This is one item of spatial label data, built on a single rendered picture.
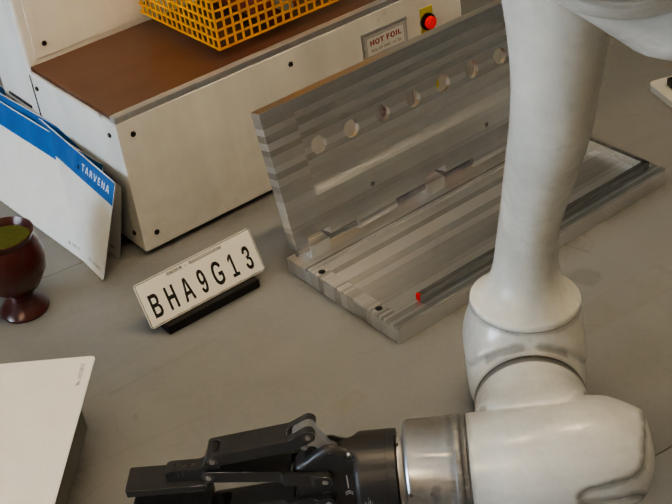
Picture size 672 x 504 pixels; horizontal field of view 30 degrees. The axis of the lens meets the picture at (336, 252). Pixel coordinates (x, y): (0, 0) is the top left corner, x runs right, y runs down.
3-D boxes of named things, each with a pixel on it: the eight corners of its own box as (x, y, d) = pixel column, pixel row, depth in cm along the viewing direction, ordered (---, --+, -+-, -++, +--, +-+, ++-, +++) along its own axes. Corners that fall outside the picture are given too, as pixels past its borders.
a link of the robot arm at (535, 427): (477, 556, 106) (468, 452, 117) (665, 542, 104) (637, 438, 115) (468, 459, 100) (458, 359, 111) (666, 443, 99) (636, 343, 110)
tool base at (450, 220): (399, 344, 137) (396, 317, 135) (288, 271, 152) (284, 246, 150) (665, 183, 157) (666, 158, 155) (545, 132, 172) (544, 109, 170)
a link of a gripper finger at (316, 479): (332, 489, 106) (332, 477, 106) (201, 489, 107) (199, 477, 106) (333, 457, 110) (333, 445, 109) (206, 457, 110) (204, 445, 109)
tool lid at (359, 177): (258, 114, 140) (249, 112, 142) (300, 263, 148) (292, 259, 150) (536, -14, 160) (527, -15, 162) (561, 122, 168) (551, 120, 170)
